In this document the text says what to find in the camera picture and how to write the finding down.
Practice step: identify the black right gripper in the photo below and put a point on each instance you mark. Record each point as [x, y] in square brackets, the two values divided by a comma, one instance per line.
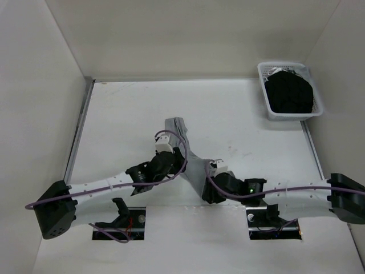
[211, 197]

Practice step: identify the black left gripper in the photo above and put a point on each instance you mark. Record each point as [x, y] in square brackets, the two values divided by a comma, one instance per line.
[179, 165]

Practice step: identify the grey tank top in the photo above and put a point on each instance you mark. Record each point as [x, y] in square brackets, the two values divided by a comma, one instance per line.
[195, 169]

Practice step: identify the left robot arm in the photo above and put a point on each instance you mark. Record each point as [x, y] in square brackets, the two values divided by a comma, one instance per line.
[101, 204]

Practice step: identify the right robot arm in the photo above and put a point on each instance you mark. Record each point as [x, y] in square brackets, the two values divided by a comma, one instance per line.
[339, 196]

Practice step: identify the black tank top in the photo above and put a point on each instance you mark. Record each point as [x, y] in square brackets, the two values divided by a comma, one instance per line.
[289, 93]

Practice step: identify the white tank top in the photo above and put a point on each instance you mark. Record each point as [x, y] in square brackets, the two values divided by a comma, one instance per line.
[275, 70]

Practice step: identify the white plastic basket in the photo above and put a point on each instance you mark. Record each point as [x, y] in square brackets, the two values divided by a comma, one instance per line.
[295, 68]

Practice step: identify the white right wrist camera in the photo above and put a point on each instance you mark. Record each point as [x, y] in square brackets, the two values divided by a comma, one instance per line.
[218, 166]

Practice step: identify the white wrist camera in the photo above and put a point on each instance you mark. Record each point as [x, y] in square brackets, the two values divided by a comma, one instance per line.
[218, 166]
[162, 144]

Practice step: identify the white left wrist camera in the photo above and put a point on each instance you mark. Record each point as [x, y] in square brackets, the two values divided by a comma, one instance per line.
[162, 144]

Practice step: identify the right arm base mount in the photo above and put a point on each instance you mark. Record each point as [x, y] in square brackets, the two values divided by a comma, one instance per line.
[264, 223]

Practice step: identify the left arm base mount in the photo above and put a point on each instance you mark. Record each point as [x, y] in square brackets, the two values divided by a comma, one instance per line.
[131, 224]

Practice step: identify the right aluminium table rail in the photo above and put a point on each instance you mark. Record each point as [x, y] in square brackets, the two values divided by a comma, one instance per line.
[311, 146]

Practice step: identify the aluminium table rail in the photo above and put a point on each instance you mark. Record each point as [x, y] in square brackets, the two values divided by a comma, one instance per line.
[311, 146]
[78, 131]

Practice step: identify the left aluminium table rail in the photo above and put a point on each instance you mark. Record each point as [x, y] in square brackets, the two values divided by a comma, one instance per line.
[78, 131]

